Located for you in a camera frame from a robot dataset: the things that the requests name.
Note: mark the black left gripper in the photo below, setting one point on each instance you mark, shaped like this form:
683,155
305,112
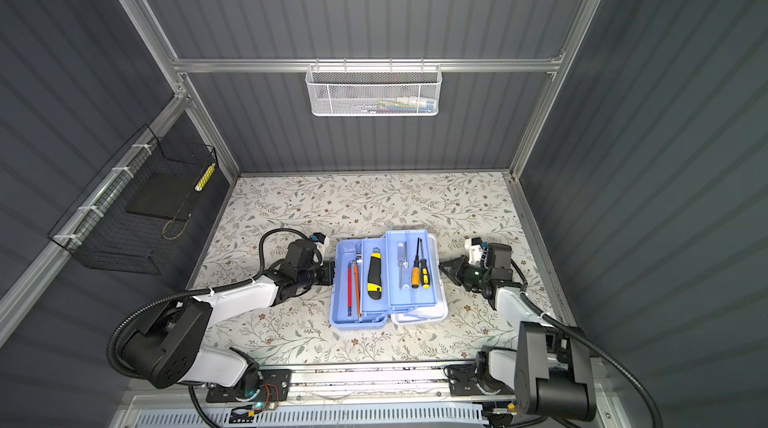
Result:
329,268

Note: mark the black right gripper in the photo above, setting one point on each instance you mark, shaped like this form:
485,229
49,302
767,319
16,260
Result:
457,274

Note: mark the red handled pliers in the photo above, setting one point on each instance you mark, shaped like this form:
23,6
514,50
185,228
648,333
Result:
357,287

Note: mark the black handled screwdriver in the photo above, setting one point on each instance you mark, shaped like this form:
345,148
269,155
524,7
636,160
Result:
425,279

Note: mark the black yellow wire stripper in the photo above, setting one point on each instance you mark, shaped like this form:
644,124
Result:
374,278

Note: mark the yellow handled screwdriver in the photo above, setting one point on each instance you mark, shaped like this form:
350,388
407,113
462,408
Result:
416,270

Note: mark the white and blue tool box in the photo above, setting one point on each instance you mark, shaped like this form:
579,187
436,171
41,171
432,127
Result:
400,303

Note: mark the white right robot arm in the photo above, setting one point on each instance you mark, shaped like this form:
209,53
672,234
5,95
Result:
549,371

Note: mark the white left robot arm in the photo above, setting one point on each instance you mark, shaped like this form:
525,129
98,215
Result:
163,341

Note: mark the floral table mat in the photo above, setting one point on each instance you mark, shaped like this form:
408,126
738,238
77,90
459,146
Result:
263,214

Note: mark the yellow marker pen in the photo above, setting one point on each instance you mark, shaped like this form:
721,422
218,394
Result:
205,177

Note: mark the black foam pad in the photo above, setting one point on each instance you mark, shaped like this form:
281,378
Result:
166,196

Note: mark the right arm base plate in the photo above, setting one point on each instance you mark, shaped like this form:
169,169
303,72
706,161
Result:
464,381

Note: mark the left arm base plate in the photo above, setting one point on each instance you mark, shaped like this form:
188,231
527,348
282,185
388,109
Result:
265,386

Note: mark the white vented cable duct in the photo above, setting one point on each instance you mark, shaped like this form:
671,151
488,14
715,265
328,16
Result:
419,415

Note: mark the black wire basket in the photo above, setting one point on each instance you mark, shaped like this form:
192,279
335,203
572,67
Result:
134,217

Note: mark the white wire mesh basket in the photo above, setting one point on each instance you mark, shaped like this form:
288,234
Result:
389,91

